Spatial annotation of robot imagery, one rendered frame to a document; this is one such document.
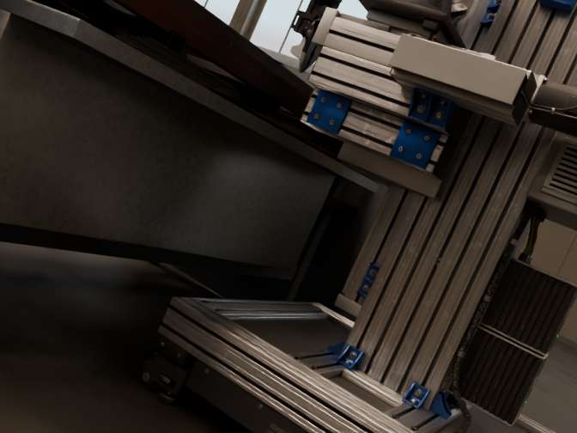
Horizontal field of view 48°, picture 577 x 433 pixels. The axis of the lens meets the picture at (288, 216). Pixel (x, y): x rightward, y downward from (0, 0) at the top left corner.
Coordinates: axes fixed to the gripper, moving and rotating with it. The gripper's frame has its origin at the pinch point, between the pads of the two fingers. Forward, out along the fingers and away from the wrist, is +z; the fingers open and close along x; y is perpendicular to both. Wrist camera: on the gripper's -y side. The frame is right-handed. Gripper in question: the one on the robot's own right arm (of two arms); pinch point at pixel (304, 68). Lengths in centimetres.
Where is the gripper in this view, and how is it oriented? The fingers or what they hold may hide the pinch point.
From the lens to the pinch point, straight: 180.6
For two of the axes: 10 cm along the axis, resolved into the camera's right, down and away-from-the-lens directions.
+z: -4.1, 9.1, 0.6
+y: -7.8, -3.8, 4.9
